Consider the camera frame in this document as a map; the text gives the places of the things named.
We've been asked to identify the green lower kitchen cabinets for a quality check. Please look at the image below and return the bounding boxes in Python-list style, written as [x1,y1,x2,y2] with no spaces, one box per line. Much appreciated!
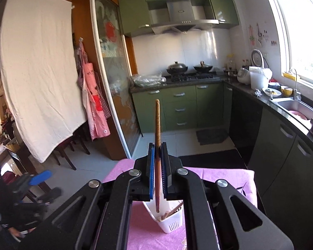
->
[132,82,224,134]

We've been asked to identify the dark wooden chair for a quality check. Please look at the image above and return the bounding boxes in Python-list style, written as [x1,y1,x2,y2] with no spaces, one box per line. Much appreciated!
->
[5,130,91,196]

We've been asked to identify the purple floral tablecloth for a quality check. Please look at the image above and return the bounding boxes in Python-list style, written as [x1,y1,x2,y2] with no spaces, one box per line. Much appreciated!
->
[101,158,259,250]

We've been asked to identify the white plastic utensil holder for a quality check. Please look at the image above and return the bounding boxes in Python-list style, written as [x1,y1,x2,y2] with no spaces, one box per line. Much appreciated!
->
[143,199,184,234]

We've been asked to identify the dark floor mat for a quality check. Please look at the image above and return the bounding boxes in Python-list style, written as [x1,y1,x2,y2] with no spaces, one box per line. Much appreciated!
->
[196,129,228,146]

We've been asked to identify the red checkered apron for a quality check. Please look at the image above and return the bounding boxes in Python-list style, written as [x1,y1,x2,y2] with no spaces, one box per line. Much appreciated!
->
[75,38,111,140]

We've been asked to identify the black cabinets under sink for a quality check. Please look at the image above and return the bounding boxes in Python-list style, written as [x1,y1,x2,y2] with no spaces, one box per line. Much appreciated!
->
[226,84,313,249]

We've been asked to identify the white hanging cloth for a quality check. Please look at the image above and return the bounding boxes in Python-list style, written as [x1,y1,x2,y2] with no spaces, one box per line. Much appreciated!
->
[0,0,86,162]

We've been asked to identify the stainless steel sink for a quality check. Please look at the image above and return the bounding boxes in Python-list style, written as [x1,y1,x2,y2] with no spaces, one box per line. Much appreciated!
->
[271,98,313,120]

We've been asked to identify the plastic bag on counter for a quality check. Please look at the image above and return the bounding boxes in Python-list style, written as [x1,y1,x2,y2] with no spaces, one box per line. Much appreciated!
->
[131,73,167,88]

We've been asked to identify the yellow bowl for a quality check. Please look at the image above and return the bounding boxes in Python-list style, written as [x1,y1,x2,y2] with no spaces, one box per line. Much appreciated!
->
[280,86,293,97]

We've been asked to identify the white rice cooker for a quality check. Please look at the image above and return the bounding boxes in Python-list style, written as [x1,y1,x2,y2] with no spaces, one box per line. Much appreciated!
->
[237,68,250,85]

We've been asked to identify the small chrome faucet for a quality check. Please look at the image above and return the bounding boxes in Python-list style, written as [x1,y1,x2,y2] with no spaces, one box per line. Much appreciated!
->
[289,68,301,101]

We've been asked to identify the white plastic container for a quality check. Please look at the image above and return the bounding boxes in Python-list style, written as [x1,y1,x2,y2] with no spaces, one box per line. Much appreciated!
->
[249,66,273,90]

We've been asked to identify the black wok right burner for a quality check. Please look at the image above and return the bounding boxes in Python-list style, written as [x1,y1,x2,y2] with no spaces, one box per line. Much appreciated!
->
[193,61,213,74]

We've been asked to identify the sliding glass door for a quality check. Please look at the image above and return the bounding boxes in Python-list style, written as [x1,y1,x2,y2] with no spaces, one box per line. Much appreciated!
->
[90,0,140,159]

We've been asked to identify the black wok with lid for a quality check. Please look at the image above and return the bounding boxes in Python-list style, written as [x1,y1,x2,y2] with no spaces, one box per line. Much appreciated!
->
[167,61,188,75]

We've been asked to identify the steel range hood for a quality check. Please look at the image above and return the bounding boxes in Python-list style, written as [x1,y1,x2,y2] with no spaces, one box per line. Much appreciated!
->
[148,0,219,34]

